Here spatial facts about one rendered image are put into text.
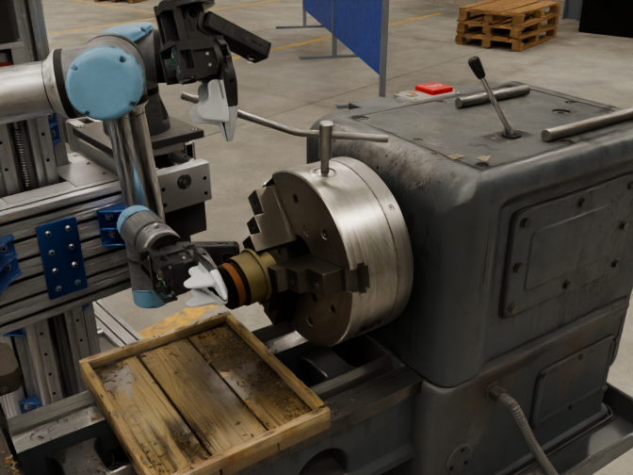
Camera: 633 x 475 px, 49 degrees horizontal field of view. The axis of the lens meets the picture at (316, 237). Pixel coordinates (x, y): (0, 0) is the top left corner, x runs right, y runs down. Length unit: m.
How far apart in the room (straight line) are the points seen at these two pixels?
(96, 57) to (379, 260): 0.55
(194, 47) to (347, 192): 0.32
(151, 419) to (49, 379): 0.72
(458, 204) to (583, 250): 0.38
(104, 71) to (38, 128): 0.48
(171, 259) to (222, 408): 0.26
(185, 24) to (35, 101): 0.31
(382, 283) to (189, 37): 0.47
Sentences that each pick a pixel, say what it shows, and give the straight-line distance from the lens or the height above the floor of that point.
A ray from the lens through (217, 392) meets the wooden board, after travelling 1.22.
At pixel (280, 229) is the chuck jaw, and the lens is 1.18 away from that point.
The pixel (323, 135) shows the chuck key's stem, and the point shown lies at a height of 1.30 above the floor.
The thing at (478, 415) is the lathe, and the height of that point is 0.75.
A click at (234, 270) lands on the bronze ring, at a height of 1.11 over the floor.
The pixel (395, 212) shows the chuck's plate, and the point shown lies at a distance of 1.12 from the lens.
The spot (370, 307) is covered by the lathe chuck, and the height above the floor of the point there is 1.05.
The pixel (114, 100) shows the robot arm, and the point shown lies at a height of 1.35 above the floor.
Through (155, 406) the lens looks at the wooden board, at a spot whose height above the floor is 0.88.
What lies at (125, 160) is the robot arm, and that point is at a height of 1.19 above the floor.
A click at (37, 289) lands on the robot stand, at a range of 1.62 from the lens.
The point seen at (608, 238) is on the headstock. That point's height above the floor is 1.05.
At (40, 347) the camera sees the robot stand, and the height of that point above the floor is 0.66.
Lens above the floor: 1.64
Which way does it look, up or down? 26 degrees down
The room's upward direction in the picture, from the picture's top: straight up
